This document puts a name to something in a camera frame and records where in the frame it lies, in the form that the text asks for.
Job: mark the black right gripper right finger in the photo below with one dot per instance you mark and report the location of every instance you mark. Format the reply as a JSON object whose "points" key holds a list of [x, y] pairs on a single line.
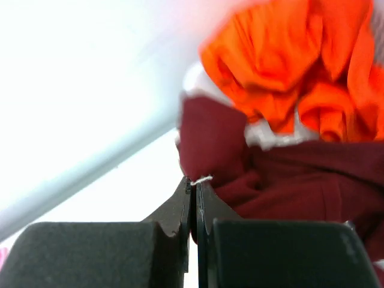
{"points": [[235, 252]]}

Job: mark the orange t-shirt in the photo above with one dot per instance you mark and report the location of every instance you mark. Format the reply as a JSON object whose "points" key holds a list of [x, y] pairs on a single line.
{"points": [[313, 59]]}

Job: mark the dark red t-shirt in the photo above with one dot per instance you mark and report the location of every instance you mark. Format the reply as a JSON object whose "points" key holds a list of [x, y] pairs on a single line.
{"points": [[315, 180]]}

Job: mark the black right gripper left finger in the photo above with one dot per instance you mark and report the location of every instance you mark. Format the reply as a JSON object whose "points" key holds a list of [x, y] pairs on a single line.
{"points": [[149, 253]]}

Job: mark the white plastic basket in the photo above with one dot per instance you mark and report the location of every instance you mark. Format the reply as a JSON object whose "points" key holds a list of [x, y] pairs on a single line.
{"points": [[196, 80]]}

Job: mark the pink t-shirt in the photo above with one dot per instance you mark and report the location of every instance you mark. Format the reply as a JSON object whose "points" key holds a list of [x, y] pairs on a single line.
{"points": [[4, 252]]}

